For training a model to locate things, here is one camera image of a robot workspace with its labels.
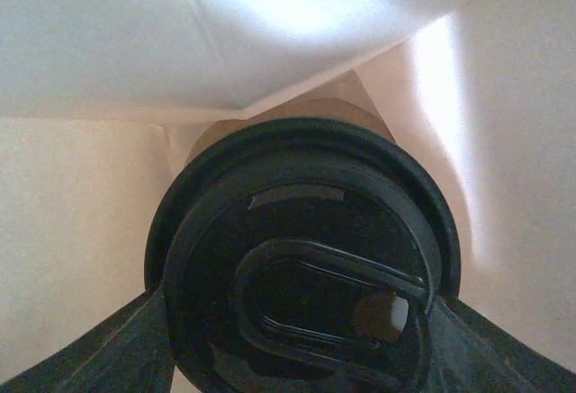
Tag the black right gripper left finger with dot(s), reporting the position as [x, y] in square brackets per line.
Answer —
[128, 352]

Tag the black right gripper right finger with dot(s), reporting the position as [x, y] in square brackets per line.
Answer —
[471, 354]

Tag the black cup lid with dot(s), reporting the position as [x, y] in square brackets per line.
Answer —
[303, 255]

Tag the orange paper bag white handles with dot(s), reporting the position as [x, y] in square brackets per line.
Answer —
[102, 101]

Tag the pulp cup carrier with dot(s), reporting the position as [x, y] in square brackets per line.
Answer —
[333, 109]

